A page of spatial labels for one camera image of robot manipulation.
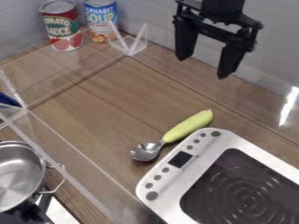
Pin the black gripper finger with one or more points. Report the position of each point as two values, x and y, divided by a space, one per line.
232 54
186 38

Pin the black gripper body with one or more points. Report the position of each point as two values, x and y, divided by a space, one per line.
219 18

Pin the green handled metal spoon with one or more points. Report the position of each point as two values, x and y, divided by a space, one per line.
147 151

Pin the white and black stove top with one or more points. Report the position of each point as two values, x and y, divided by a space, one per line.
218 179

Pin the black stove under pot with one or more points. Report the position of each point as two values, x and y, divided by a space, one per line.
45 211

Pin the alphabet soup can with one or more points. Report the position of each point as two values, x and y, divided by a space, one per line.
100 12

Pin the tomato sauce can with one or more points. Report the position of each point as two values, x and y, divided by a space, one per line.
61 22

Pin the clear acrylic divider strip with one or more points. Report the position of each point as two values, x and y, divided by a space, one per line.
25 126

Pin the blue object at left edge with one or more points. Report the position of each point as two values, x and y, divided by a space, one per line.
8 101

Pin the stainless steel pot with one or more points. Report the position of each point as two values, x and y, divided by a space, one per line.
23 169

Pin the clear acrylic corner bracket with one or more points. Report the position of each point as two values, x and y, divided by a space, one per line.
127 44

